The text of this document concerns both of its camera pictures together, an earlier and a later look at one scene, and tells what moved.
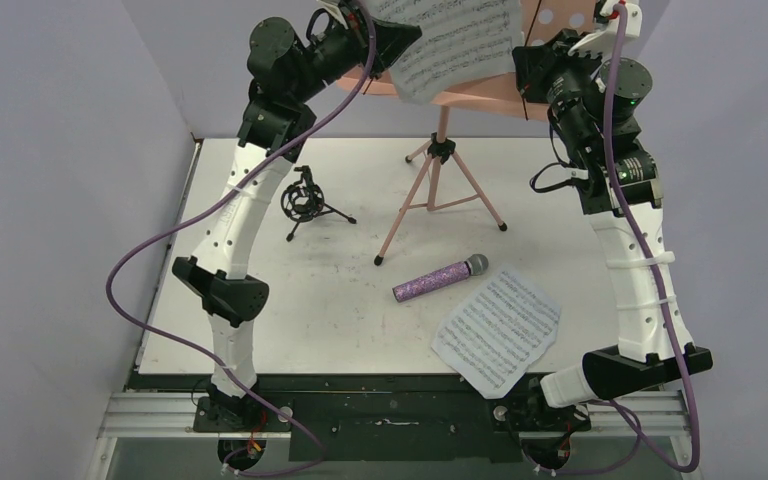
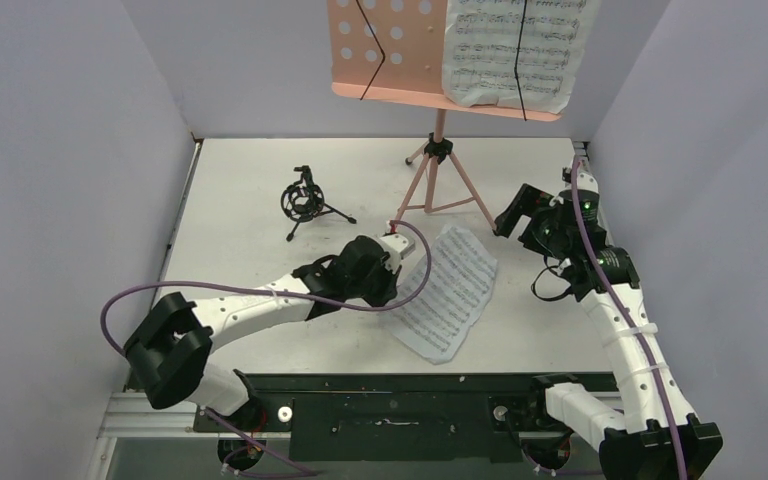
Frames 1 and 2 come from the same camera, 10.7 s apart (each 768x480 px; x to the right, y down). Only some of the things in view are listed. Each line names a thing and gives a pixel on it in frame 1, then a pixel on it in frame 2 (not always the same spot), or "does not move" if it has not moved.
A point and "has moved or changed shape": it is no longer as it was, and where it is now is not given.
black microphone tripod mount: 305,200 does not move
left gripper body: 338,53 -> 377,286
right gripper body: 543,76 -> 521,216
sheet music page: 504,330 -> 461,283
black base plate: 376,418 does not move
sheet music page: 459,40 has moved or changed shape
